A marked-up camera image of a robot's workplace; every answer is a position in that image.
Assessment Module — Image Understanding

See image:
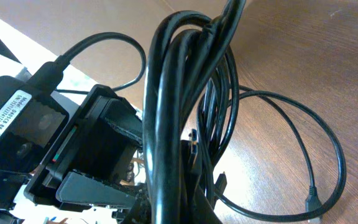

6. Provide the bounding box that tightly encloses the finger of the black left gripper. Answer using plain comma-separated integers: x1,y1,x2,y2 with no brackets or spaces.
55,171,147,208
82,96,142,183

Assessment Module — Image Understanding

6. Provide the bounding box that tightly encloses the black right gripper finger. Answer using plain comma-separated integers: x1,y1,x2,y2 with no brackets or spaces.
180,140,221,224

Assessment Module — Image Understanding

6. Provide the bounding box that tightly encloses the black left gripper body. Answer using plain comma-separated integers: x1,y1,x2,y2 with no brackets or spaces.
23,83,144,212

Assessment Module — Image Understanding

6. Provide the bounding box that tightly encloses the thick black HDMI cable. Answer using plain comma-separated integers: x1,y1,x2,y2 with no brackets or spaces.
141,0,248,224

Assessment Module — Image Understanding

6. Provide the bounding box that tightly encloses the thin black USB cable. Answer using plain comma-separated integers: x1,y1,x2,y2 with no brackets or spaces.
194,83,347,224

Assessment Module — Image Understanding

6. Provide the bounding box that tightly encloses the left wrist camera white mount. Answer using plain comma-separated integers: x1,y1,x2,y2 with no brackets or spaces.
0,62,69,173

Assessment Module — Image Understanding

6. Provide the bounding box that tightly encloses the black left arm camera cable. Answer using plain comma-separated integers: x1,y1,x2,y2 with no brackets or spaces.
26,32,148,96

